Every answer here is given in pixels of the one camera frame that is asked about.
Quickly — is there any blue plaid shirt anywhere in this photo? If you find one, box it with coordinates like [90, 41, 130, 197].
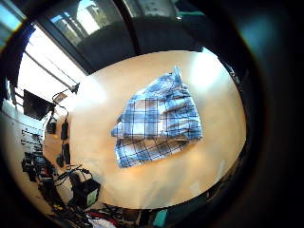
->
[110, 66, 203, 169]

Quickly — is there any black power adapter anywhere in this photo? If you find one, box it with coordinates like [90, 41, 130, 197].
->
[60, 122, 69, 141]
[62, 142, 71, 165]

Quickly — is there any black box with green label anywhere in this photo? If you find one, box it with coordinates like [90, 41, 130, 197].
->
[69, 172, 102, 210]

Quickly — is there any teal box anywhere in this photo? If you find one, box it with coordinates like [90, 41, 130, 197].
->
[152, 209, 168, 228]

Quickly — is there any black monitor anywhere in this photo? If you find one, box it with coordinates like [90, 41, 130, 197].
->
[22, 88, 55, 122]

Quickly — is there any bundle of black cables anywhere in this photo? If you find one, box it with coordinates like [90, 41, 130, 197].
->
[21, 151, 93, 219]

